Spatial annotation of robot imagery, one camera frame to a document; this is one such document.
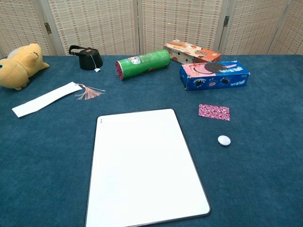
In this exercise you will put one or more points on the blue table cloth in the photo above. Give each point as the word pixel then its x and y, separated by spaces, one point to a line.
pixel 47 165

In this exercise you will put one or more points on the pink glitter square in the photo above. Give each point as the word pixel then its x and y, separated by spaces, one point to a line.
pixel 214 112

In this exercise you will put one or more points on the black teapot with tag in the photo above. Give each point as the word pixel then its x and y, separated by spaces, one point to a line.
pixel 90 59

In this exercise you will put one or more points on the yellow plush duck toy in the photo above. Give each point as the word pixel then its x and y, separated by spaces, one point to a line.
pixel 20 66

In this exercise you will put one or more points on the white bookmark with pink tassel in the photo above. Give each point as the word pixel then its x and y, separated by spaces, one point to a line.
pixel 47 99

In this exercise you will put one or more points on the woven folding screen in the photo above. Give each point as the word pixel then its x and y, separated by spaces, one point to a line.
pixel 151 26

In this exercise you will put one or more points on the blue Oreo cookie box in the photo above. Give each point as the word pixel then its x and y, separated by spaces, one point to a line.
pixel 214 74

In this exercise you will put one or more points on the white rectangular board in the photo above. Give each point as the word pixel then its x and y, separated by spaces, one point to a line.
pixel 142 165

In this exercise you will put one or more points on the green cylindrical chips can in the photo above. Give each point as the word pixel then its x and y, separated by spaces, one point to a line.
pixel 144 63

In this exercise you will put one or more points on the orange biscuit box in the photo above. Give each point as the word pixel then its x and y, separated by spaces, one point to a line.
pixel 194 53

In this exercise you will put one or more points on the white round magnet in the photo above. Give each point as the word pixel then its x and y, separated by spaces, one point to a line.
pixel 224 140

